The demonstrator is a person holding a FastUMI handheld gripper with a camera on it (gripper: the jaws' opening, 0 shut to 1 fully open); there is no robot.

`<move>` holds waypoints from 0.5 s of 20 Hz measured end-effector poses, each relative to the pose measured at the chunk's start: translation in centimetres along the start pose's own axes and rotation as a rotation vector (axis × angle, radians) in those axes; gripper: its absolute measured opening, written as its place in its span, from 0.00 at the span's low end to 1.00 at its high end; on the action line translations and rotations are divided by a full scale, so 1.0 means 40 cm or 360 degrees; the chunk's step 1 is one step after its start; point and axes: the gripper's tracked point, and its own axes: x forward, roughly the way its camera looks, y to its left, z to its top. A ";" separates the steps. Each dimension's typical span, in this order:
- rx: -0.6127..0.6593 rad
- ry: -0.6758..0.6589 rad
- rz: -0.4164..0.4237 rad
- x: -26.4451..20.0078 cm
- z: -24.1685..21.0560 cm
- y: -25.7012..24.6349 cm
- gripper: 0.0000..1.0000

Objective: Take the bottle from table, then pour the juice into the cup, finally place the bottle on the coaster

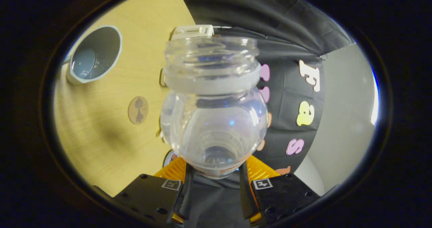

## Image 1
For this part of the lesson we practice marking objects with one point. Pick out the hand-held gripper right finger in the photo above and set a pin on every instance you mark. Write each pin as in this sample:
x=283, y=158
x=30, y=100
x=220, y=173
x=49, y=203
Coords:
x=246, y=194

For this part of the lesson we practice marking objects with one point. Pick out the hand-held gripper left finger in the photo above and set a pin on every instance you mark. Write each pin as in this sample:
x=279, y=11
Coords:
x=186, y=188

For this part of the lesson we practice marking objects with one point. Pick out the clear plastic bottle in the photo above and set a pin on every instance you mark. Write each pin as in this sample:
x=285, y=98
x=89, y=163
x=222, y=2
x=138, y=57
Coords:
x=212, y=126

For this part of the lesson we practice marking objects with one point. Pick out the grey cup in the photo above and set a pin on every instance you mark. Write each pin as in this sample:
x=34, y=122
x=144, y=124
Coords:
x=92, y=57

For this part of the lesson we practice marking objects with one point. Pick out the wooden table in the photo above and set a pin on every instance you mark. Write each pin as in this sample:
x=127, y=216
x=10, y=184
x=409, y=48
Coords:
x=111, y=147

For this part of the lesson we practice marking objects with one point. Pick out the white plastic device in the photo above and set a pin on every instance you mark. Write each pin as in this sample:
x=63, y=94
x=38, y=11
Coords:
x=192, y=31

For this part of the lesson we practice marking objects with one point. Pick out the black backdrop cloth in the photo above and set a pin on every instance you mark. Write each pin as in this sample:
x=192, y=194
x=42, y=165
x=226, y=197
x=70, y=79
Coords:
x=290, y=28

